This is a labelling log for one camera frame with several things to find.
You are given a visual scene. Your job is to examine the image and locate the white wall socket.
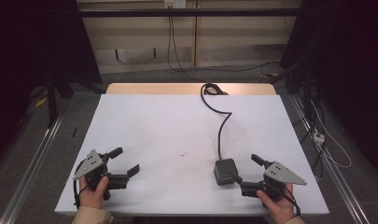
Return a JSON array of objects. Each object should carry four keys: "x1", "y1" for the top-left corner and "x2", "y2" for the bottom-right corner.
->
[{"x1": 163, "y1": 0, "x2": 188, "y2": 9}]

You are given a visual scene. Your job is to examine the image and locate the black box with button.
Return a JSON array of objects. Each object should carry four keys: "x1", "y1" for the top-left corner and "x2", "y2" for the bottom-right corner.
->
[{"x1": 213, "y1": 158, "x2": 241, "y2": 187}]

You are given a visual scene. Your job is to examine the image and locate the hand-held gripper black cable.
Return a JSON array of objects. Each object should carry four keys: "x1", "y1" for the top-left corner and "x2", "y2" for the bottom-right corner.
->
[
  {"x1": 72, "y1": 161, "x2": 86, "y2": 210},
  {"x1": 282, "y1": 186, "x2": 302, "y2": 217}
]

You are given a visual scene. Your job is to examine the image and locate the white cable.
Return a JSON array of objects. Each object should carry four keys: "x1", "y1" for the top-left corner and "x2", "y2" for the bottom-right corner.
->
[{"x1": 310, "y1": 99, "x2": 353, "y2": 170}]

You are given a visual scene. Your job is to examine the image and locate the black curtain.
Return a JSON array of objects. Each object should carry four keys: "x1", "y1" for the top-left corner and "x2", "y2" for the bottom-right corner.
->
[
  {"x1": 279, "y1": 0, "x2": 378, "y2": 171},
  {"x1": 0, "y1": 0, "x2": 103, "y2": 175}
]

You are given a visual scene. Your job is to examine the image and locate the thin black hanging cable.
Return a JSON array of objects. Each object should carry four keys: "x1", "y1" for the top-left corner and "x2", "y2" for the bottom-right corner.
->
[{"x1": 166, "y1": 15, "x2": 282, "y2": 83}]

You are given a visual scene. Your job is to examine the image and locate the wooden table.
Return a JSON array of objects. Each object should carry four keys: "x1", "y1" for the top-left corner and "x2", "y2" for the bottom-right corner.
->
[{"x1": 105, "y1": 82, "x2": 277, "y2": 96}]

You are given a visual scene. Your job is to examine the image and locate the person's left hand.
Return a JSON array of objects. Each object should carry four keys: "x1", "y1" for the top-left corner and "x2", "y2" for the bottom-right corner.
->
[{"x1": 78, "y1": 175, "x2": 110, "y2": 210}]

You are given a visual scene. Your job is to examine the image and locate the aluminium floor rail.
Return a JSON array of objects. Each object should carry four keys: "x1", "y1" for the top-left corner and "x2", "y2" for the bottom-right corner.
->
[
  {"x1": 288, "y1": 92, "x2": 371, "y2": 224},
  {"x1": 0, "y1": 114, "x2": 65, "y2": 224}
]

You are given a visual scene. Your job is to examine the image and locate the black horizontal frame bar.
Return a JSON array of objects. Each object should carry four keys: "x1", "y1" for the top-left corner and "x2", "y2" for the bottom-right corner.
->
[{"x1": 78, "y1": 7, "x2": 303, "y2": 19}]

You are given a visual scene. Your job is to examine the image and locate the white power strip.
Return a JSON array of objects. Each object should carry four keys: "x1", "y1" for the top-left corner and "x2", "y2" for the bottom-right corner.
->
[{"x1": 312, "y1": 130, "x2": 327, "y2": 147}]

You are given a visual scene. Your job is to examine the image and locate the white table cover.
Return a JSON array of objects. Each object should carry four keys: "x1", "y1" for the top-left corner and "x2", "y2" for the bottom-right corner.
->
[{"x1": 54, "y1": 93, "x2": 330, "y2": 217}]

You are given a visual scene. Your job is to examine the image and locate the thick black cable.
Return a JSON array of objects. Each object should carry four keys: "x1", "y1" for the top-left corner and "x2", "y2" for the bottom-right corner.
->
[{"x1": 200, "y1": 82, "x2": 233, "y2": 161}]

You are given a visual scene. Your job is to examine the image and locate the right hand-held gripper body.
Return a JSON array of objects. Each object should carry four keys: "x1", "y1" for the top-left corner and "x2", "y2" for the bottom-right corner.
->
[{"x1": 239, "y1": 160, "x2": 308, "y2": 209}]

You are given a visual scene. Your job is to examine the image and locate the left hand-held gripper black cable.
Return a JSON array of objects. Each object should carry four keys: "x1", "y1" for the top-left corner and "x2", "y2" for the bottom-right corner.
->
[{"x1": 72, "y1": 161, "x2": 86, "y2": 210}]

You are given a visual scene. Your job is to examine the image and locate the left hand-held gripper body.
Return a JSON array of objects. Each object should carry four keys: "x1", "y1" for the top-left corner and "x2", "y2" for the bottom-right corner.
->
[{"x1": 73, "y1": 148, "x2": 130, "y2": 201}]

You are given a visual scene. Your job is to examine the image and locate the black metal stand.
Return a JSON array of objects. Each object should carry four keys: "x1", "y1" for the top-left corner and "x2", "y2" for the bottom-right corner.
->
[{"x1": 45, "y1": 69, "x2": 107, "y2": 129}]

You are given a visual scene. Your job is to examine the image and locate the right hand-held gripper black cable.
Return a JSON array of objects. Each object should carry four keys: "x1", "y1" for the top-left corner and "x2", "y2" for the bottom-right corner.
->
[{"x1": 282, "y1": 186, "x2": 302, "y2": 217}]

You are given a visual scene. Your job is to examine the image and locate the person's right hand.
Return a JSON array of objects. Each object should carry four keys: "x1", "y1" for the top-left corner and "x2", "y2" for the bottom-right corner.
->
[{"x1": 256, "y1": 182, "x2": 296, "y2": 224}]

